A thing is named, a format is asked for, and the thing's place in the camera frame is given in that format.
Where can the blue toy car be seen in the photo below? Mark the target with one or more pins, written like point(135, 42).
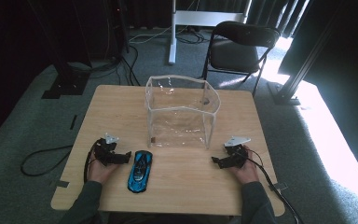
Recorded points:
point(140, 171)

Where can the aluminium profile stand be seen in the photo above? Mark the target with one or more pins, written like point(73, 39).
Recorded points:
point(295, 77)

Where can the person's right hand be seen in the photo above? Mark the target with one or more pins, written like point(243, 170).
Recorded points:
point(248, 172)

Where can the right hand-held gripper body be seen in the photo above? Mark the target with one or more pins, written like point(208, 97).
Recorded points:
point(237, 152)

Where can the dark curtain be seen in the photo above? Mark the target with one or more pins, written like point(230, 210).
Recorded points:
point(341, 62)

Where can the black stand with base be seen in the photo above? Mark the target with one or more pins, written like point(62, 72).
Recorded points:
point(65, 81)

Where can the black folding chair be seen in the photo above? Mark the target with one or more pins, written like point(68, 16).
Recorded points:
point(244, 35)

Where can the grey tape piece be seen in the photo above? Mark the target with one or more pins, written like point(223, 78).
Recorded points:
point(280, 186)
point(62, 184)

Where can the person's left hand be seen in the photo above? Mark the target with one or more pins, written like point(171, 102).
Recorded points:
point(99, 171)

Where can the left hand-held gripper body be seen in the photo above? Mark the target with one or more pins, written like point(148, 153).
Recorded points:
point(105, 151)

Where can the white metal stand frame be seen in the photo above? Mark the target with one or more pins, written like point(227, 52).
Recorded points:
point(173, 37)

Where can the clear plastic zip bag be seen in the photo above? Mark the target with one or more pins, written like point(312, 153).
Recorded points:
point(180, 109)

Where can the black tape strip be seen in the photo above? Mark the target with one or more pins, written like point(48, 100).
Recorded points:
point(73, 122)

